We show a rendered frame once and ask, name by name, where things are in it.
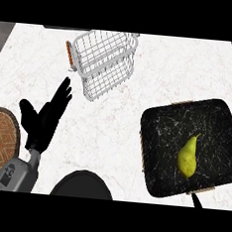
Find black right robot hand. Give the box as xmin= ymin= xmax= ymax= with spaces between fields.
xmin=188 ymin=191 xmax=205 ymax=209

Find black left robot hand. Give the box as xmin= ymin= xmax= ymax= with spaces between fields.
xmin=14 ymin=72 xmax=74 ymax=158

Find yellow-green pear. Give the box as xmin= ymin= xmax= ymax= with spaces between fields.
xmin=175 ymin=131 xmax=202 ymax=179

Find black marble tray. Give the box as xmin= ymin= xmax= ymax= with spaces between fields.
xmin=133 ymin=91 xmax=232 ymax=205

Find black round plate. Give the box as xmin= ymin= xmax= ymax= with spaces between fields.
xmin=50 ymin=168 xmax=116 ymax=201

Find white wire tiered basket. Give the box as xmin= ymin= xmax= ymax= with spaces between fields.
xmin=59 ymin=27 xmax=141 ymax=106

